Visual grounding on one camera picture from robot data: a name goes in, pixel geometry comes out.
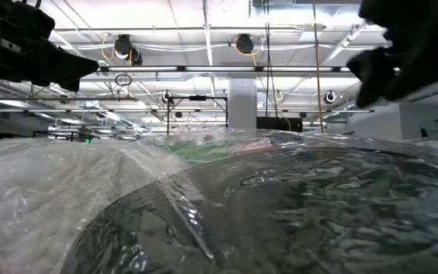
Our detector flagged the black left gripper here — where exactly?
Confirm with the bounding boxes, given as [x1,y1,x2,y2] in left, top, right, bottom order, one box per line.
[0,0,100,93]

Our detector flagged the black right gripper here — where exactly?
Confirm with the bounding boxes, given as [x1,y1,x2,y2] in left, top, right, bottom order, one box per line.
[347,0,438,109]

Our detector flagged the long light strip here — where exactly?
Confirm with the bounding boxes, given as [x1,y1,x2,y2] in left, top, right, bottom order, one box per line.
[96,65,351,74]

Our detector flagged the white structural column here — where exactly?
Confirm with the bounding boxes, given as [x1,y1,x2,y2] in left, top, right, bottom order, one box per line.
[227,78,259,129]

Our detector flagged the bagged black bath sponge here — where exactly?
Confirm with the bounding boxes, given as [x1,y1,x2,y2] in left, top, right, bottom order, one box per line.
[57,127,438,274]

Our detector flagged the small black cable reel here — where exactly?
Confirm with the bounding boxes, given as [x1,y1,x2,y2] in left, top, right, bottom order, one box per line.
[322,89,338,105]
[160,89,175,107]

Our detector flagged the black reel with orange cable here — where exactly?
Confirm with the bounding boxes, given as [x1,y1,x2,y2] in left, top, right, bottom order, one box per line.
[113,33,144,66]

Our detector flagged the yellow hanging cable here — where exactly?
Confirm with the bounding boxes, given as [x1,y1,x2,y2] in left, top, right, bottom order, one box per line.
[311,0,325,132]

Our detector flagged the black hanging cable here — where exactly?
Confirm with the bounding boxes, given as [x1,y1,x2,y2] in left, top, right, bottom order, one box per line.
[263,0,273,119]

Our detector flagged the distant black rig frame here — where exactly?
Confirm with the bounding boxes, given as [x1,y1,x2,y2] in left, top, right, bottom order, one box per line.
[166,95,230,136]

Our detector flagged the black reel with yellow cable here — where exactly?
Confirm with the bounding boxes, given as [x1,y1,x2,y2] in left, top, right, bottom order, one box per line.
[233,33,256,56]

